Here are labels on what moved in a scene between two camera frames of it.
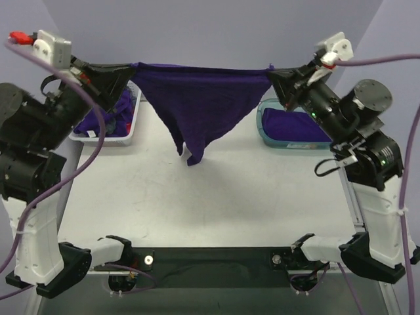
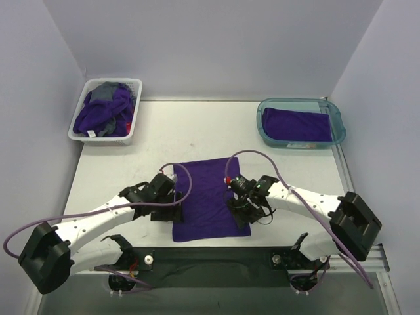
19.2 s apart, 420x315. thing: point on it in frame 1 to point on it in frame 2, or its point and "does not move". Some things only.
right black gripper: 298,85 to 245,214
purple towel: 199,102 to 206,214
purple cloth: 280,125 does not move
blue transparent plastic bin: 289,128 does not move
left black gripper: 93,84 to 168,214
